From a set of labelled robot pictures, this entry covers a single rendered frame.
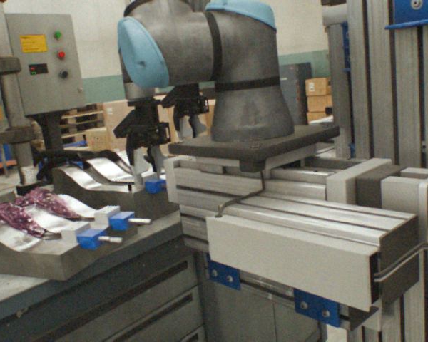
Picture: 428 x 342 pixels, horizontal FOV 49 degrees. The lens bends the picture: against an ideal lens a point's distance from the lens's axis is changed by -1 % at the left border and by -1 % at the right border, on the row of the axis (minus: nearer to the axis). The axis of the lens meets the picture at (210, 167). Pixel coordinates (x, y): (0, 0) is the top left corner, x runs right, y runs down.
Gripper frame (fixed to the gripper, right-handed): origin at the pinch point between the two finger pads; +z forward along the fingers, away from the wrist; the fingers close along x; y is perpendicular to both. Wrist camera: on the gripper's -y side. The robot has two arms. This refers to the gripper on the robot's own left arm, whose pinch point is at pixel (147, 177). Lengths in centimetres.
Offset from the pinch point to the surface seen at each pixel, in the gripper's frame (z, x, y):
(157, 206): 7.9, 0.1, 2.1
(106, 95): -4, 466, -652
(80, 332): 29.0, -28.0, 2.8
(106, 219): 4.3, -19.2, 7.4
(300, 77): 3, 639, -331
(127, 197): 3.6, -7.0, -0.5
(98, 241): 6.0, -26.5, 14.1
